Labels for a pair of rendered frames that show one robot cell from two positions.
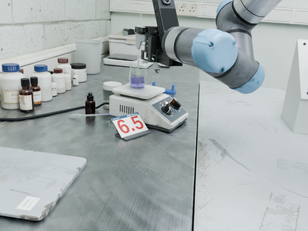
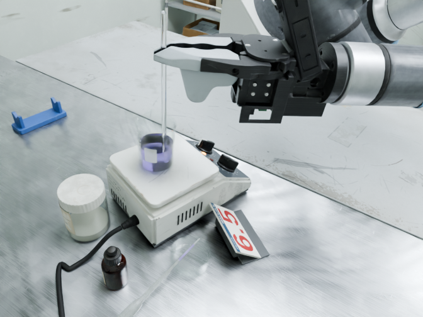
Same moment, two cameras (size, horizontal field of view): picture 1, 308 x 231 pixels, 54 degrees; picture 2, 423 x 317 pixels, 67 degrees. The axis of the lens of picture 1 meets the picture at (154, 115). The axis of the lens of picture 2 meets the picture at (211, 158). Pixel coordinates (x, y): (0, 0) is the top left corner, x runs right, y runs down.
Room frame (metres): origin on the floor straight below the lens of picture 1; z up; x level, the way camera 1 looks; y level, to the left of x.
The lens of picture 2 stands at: (0.70, 0.36, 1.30)
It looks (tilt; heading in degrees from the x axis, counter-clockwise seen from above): 40 degrees down; 288
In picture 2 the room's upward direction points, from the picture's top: 7 degrees clockwise
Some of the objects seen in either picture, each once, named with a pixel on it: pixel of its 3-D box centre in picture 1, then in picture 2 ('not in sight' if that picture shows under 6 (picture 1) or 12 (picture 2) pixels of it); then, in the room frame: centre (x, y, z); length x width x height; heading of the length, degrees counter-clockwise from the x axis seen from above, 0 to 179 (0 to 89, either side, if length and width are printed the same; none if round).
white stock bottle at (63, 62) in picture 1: (63, 72); not in sight; (1.18, 0.37, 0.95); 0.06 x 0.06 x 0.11
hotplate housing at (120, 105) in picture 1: (146, 106); (177, 179); (0.86, 0.02, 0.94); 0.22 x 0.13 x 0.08; 64
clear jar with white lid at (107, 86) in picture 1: (112, 95); (85, 208); (0.94, 0.14, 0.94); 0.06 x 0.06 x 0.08
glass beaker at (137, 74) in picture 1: (138, 75); (155, 142); (0.88, 0.05, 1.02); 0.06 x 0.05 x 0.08; 131
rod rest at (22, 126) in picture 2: (163, 87); (38, 114); (1.20, -0.03, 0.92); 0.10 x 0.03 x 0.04; 76
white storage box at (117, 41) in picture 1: (135, 46); not in sight; (2.09, 0.16, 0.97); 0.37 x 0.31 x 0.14; 175
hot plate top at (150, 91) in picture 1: (139, 90); (164, 165); (0.87, 0.05, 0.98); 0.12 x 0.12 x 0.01; 64
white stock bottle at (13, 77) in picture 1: (12, 85); not in sight; (0.89, 0.43, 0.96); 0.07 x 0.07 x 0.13
